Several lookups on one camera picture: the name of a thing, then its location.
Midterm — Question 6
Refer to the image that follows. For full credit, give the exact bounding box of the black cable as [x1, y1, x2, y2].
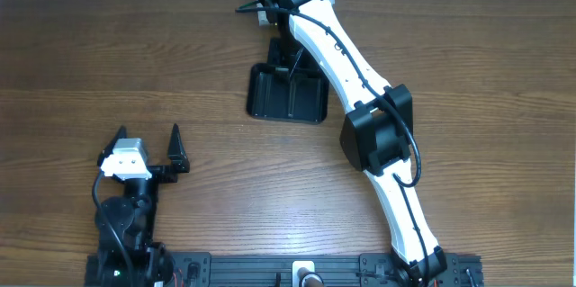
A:
[91, 170, 136, 286]
[234, 0, 424, 189]

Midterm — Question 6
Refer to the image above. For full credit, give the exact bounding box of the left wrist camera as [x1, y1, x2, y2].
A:
[99, 137, 153, 182]

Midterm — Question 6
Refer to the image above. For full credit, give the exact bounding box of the mounting rail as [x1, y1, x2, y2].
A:
[85, 252, 485, 287]

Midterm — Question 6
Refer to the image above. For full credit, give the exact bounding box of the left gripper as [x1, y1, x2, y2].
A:
[97, 122, 191, 184]

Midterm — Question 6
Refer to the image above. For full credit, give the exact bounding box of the black tray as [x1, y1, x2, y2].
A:
[245, 61, 330, 125]

